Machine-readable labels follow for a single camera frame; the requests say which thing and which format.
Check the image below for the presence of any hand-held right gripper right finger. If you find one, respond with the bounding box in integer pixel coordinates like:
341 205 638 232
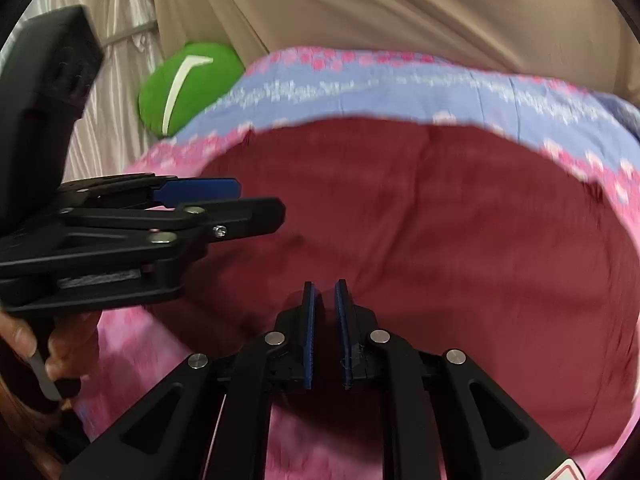
334 279 576 480

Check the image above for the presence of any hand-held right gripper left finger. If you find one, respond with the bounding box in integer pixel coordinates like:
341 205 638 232
60 280 316 480

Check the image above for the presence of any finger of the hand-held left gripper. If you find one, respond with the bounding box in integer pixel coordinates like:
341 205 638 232
60 175 244 209
20 197 286 279

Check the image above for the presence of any maroon puffer jacket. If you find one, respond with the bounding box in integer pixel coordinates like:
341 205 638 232
150 117 640 466

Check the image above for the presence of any person's left forearm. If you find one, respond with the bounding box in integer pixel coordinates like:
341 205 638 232
0 375 63 480

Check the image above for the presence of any person's left hand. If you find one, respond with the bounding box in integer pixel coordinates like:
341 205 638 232
0 310 102 411

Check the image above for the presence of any white satin curtain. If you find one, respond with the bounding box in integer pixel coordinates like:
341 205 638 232
20 0 163 186

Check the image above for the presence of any grey metal bar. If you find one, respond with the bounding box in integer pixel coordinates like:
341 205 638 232
102 22 157 49

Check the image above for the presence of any green plush pillow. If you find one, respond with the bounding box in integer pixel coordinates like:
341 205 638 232
138 41 246 138

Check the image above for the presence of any pink floral blanket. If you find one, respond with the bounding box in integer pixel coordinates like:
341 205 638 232
75 47 640 480

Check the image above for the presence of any beige curtain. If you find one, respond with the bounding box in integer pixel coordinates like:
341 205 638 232
125 0 640 111

